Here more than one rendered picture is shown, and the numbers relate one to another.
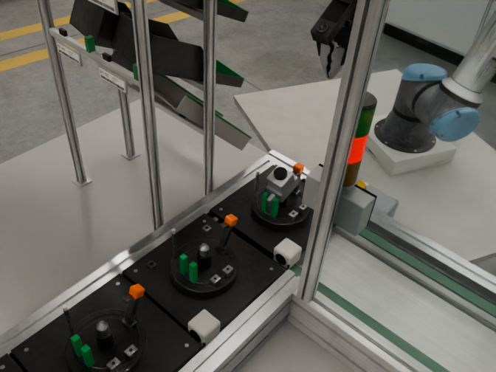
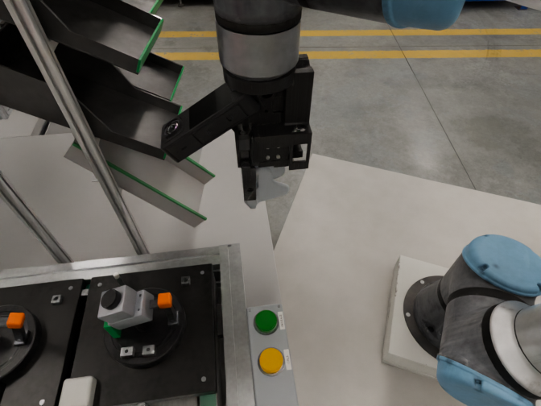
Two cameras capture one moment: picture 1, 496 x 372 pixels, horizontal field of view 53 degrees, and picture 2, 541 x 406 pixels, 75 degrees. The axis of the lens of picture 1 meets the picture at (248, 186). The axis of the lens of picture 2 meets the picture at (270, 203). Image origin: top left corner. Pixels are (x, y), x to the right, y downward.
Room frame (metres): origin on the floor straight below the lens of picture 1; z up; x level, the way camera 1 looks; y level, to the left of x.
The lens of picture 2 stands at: (0.83, -0.41, 1.61)
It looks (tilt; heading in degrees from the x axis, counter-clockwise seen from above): 50 degrees down; 44
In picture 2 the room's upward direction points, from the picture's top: straight up
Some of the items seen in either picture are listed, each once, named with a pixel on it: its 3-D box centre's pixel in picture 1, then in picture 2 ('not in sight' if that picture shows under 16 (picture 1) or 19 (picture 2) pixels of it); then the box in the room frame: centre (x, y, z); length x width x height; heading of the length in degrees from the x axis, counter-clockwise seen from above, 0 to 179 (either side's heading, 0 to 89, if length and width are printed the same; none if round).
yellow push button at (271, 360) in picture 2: not in sight; (271, 361); (0.97, -0.28, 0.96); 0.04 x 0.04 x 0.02
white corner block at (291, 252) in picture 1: (286, 253); (80, 395); (0.72, -0.10, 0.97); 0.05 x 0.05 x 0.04; 52
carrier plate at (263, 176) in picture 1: (280, 212); (148, 329); (0.85, -0.08, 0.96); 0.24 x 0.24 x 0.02; 52
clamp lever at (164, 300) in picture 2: (294, 178); (163, 308); (0.89, -0.11, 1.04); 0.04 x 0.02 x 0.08; 142
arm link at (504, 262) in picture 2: not in sight; (492, 281); (1.29, -0.48, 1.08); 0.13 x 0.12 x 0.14; 18
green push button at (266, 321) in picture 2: not in sight; (266, 321); (1.01, -0.23, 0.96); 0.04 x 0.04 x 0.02
